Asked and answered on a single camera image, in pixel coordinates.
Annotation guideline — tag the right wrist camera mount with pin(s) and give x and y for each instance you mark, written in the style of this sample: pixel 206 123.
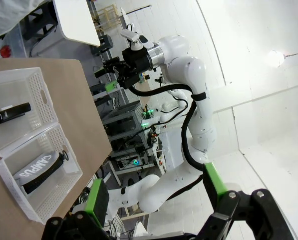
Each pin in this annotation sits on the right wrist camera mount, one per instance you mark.
pixel 132 40

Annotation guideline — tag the ceiling lamp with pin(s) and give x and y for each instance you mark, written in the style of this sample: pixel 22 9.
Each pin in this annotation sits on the ceiling lamp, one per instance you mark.
pixel 276 58

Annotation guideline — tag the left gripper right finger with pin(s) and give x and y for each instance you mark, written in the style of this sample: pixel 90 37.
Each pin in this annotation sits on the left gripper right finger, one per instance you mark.
pixel 214 182

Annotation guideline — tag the black equipment box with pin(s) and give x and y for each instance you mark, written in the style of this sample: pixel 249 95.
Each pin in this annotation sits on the black equipment box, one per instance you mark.
pixel 102 46

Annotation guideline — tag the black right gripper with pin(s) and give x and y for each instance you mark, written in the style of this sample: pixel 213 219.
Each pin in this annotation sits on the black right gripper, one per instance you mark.
pixel 136 61

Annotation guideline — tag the person in white t-shirt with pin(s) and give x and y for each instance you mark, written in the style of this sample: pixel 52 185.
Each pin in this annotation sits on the person in white t-shirt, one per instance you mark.
pixel 4 15

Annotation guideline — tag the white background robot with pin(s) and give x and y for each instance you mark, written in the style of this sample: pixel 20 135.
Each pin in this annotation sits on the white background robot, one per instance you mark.
pixel 171 107

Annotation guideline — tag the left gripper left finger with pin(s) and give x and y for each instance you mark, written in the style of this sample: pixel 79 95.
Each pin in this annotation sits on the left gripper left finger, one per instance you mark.
pixel 96 200

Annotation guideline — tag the wooden shelf frame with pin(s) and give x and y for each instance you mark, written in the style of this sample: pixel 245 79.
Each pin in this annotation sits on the wooden shelf frame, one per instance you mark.
pixel 108 17

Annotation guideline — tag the metal equipment rack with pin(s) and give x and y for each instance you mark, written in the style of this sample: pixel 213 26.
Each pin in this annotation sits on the metal equipment rack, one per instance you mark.
pixel 121 120

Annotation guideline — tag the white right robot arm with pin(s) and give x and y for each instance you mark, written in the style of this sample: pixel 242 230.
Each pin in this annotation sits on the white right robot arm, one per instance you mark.
pixel 198 75

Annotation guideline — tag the grey zippered pencil case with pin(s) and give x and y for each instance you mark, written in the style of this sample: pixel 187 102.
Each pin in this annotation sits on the grey zippered pencil case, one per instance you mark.
pixel 36 170

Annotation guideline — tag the black stapler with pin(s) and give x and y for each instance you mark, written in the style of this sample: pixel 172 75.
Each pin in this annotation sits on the black stapler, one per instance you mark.
pixel 14 113

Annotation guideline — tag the translucent plastic bin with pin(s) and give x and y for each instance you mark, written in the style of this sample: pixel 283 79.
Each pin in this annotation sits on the translucent plastic bin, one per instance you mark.
pixel 14 42

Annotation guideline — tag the white perforated plastic basket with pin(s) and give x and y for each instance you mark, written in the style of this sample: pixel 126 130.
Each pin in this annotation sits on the white perforated plastic basket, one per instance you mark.
pixel 39 82
pixel 64 180

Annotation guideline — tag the white table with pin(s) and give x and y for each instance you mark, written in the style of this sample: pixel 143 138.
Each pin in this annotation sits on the white table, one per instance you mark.
pixel 76 20

